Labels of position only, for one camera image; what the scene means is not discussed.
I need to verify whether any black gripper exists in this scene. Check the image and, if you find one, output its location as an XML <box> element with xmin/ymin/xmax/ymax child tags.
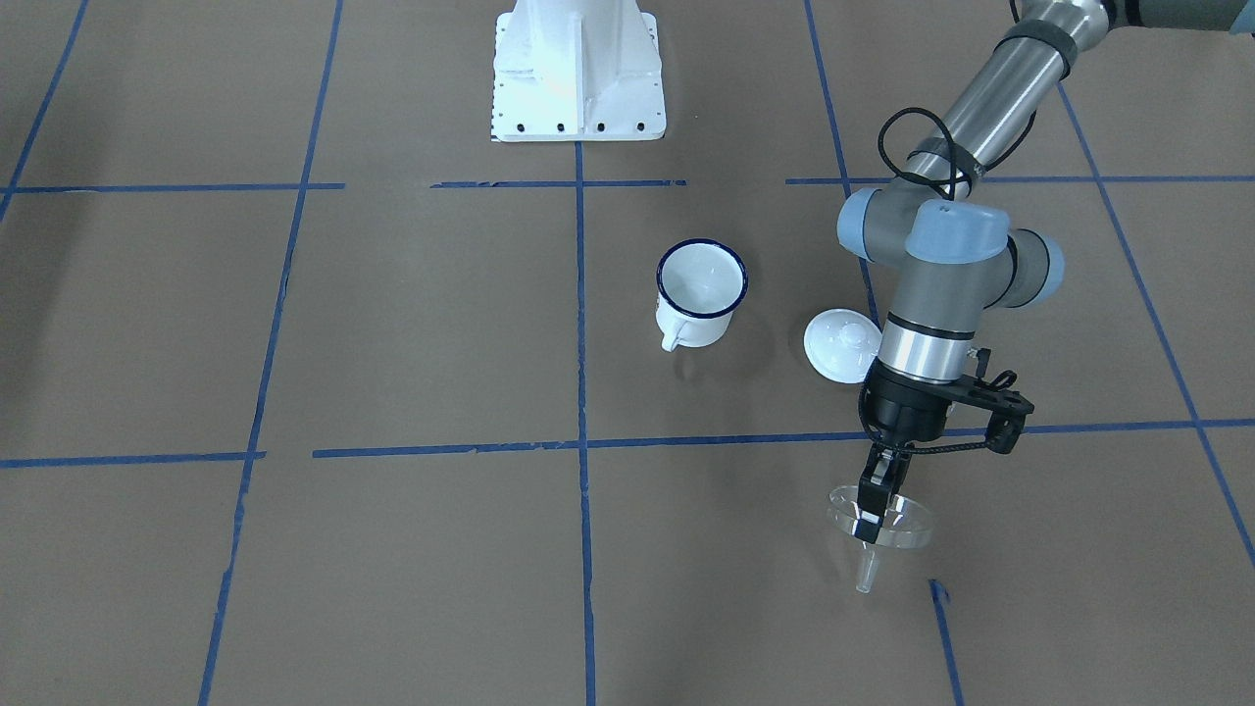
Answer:
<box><xmin>853</xmin><ymin>349</ymin><xmax>1035</xmax><ymax>544</ymax></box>

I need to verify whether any white enamel mug lid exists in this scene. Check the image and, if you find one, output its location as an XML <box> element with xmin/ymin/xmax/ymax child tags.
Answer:
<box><xmin>803</xmin><ymin>308</ymin><xmax>882</xmax><ymax>384</ymax></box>

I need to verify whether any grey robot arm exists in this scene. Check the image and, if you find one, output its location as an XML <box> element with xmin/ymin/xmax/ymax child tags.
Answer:
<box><xmin>837</xmin><ymin>1</ymin><xmax>1252</xmax><ymax>544</ymax></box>

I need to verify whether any white enamel mug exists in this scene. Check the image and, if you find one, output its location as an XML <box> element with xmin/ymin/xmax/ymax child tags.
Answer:
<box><xmin>655</xmin><ymin>238</ymin><xmax>750</xmax><ymax>352</ymax></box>

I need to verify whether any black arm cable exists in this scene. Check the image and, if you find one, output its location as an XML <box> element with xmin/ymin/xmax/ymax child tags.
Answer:
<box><xmin>879</xmin><ymin>107</ymin><xmax>1040</xmax><ymax>202</ymax></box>

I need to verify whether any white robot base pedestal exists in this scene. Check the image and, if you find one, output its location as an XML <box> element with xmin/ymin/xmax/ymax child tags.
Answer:
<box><xmin>489</xmin><ymin>1</ymin><xmax>668</xmax><ymax>143</ymax></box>

